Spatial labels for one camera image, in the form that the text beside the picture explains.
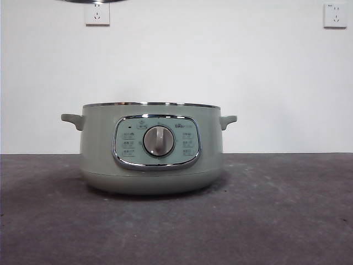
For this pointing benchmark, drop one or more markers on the glass lid with green knob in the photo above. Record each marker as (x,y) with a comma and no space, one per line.
(91,1)

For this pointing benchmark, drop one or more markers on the sage green electric pot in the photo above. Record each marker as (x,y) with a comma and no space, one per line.
(154,171)

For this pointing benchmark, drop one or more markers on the white wall socket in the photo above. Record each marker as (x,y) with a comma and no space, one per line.
(335,16)
(97,15)

